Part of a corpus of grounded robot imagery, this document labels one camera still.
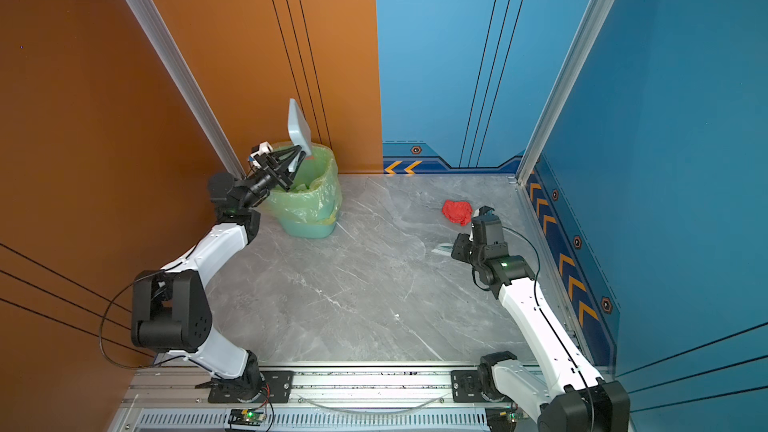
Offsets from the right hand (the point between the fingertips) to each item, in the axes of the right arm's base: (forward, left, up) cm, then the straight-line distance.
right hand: (456, 241), depth 81 cm
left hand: (+11, +38, +24) cm, 47 cm away
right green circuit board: (-38, -8, -18) cm, 43 cm away
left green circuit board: (-38, +52, -18) cm, 67 cm away
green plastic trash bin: (+8, +40, +6) cm, 41 cm away
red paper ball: (+22, -6, -15) cm, 28 cm away
